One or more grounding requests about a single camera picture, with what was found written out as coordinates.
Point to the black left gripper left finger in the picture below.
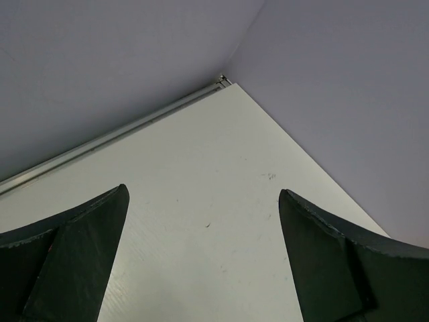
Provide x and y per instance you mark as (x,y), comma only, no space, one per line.
(58,268)

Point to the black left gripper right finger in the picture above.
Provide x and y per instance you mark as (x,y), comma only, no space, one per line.
(344,272)

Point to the aluminium table edge rail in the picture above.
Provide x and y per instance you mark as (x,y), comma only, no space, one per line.
(38,171)

